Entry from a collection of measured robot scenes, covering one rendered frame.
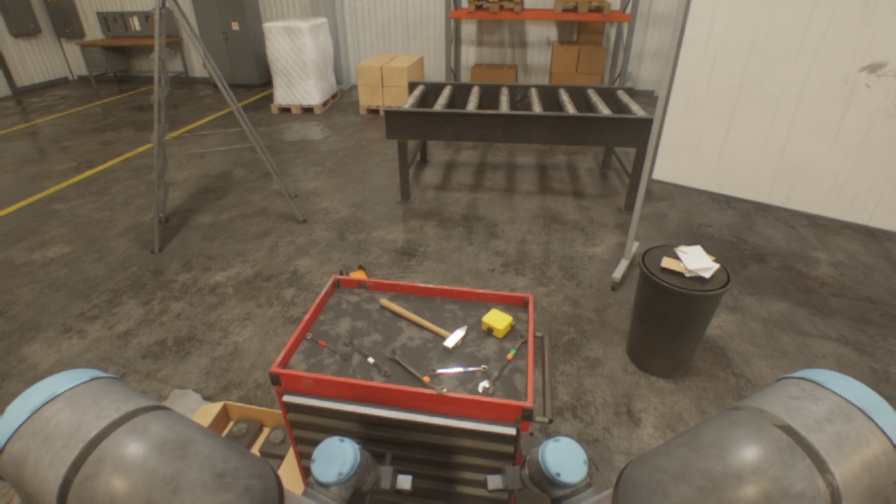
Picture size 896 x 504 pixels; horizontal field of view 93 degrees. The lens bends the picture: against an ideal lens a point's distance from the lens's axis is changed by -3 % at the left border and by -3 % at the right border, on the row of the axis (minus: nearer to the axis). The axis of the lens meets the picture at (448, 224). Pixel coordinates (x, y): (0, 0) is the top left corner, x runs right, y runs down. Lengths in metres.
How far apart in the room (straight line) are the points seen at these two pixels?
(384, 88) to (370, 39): 2.32
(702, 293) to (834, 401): 1.85
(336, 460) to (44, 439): 0.58
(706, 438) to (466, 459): 0.99
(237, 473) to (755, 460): 0.44
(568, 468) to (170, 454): 0.73
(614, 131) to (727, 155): 1.28
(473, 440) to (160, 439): 0.98
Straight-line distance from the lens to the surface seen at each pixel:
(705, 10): 2.94
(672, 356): 2.66
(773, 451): 0.48
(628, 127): 4.10
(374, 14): 9.23
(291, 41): 7.51
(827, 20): 2.94
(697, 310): 2.45
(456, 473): 1.47
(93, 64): 11.87
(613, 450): 2.39
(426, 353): 1.39
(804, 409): 0.52
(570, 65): 7.79
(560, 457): 1.00
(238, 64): 9.98
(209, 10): 10.11
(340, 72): 9.44
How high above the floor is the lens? 1.89
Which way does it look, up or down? 29 degrees down
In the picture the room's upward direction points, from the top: straight up
